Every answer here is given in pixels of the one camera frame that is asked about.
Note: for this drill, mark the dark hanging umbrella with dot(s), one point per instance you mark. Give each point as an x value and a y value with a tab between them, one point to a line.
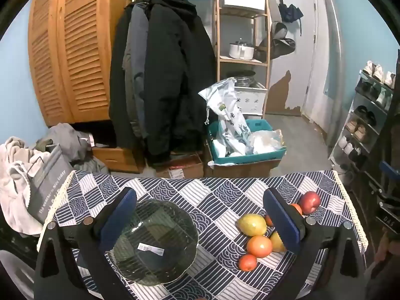
290	12

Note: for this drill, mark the yellow pear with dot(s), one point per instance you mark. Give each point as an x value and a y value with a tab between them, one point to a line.
276	242

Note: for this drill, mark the grey shoe rack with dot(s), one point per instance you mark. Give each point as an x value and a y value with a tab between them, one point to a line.
365	76

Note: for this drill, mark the dark hanging jacket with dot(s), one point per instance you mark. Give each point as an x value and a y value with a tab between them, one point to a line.
117	100

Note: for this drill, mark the wooden louvered wardrobe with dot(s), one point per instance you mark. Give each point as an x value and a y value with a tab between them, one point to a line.
78	53

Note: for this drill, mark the white printed plastic bag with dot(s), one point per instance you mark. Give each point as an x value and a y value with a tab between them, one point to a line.
228	106

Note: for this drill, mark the black hanging coat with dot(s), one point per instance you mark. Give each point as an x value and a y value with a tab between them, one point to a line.
178	68

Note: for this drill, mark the large green pear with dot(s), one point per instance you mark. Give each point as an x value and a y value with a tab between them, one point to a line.
251	225

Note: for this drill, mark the small orange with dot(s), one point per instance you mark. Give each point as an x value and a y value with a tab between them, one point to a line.
247	262
268	221

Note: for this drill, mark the red apple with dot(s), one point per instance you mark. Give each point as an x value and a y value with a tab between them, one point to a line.
310	202

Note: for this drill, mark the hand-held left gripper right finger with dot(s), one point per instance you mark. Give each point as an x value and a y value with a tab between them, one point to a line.
281	222

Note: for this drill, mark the white door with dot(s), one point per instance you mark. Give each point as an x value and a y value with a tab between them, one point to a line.
300	68

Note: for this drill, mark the dark glass plate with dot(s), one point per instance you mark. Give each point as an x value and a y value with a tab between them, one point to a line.
162	225

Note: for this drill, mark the blue white patterned tablecloth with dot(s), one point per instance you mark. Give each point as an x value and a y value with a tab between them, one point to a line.
218	193

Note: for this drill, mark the rows of shoes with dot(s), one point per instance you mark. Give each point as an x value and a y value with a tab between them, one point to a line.
359	131

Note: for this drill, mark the beige crumpled cloth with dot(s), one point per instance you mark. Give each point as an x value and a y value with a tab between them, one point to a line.
12	193

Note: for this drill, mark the large orange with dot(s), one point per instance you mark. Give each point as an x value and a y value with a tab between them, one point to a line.
297	208
259	246

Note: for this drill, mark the clear plastic bag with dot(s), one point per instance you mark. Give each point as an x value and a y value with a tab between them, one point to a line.
265	142

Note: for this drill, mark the cardboard box with red label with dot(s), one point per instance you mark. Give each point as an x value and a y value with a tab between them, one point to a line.
184	167

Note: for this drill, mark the brown cardboard box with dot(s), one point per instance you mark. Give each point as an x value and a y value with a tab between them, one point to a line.
115	159

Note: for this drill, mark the wooden shelf rack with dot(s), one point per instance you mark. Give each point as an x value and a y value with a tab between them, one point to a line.
217	37

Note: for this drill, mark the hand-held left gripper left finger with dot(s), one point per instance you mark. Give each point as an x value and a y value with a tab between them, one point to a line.
120	218

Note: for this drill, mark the white cooking pot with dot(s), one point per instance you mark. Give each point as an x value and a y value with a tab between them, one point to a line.
240	51

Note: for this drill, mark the white patterned storage box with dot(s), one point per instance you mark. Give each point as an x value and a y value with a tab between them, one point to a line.
253	100

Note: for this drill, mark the grey crumpled clothing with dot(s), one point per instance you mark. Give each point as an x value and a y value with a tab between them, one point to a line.
68	137

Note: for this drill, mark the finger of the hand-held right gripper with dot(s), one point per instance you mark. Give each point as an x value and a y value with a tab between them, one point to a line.
386	196
387	168

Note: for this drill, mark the plain cardboard box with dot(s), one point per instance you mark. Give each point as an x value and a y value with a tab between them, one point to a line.
243	170

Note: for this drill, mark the steel pot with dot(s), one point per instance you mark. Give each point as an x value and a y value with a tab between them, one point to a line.
245	79

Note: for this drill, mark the teal plastic basket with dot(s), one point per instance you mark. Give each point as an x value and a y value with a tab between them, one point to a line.
250	159

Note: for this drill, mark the grey paper bag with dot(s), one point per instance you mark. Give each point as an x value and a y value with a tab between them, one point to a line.
47	187

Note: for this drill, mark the grey hanging jacket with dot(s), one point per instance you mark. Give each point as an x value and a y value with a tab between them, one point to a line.
136	53

